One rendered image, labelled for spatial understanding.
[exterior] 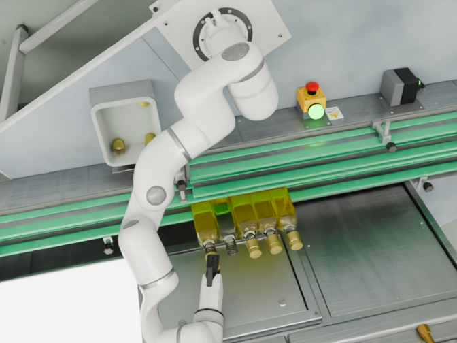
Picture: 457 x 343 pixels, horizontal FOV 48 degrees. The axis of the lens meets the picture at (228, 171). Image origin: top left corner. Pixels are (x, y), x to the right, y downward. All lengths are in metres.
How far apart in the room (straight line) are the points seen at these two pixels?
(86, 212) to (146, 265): 0.48
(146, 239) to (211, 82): 0.35
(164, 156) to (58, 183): 0.63
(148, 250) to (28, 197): 0.61
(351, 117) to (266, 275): 0.54
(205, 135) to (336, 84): 0.67
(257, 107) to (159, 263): 0.39
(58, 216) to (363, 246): 0.92
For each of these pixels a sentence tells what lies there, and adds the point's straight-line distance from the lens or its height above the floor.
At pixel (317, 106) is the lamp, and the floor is 0.84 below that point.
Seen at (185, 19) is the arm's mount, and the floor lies 0.83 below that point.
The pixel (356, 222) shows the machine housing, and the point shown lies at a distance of 1.71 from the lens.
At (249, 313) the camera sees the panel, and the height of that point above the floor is 1.26.
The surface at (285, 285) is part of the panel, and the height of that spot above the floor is 1.20.
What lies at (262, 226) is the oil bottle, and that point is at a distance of 1.44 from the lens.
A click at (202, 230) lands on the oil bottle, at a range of 1.43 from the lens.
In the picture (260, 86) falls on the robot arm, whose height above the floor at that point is 1.13.
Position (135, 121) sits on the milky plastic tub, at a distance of 1.51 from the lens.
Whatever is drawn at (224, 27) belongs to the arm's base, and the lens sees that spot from 1.27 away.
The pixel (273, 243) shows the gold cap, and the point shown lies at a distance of 1.40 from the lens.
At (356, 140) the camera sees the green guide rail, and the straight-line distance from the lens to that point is 1.54.
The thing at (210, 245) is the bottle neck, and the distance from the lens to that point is 1.41.
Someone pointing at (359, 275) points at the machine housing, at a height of 1.19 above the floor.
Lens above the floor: 1.97
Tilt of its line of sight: 45 degrees down
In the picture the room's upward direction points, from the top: 163 degrees clockwise
